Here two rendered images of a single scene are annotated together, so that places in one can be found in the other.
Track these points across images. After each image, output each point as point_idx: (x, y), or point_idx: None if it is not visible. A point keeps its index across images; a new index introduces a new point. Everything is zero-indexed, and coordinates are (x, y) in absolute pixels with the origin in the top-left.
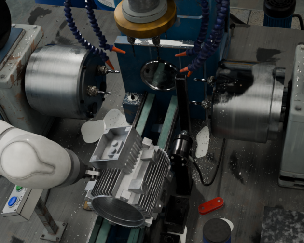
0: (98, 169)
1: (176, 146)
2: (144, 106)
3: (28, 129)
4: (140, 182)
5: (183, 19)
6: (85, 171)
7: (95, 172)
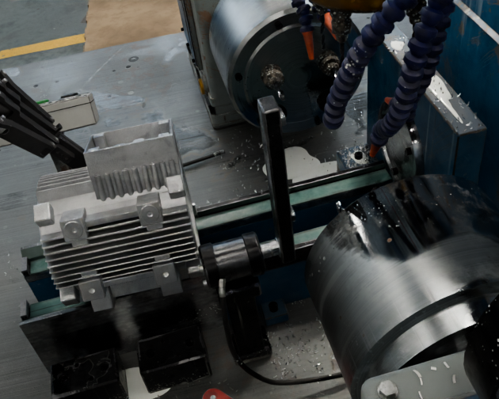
0: None
1: (222, 243)
2: (348, 179)
3: (208, 83)
4: (74, 217)
5: None
6: None
7: None
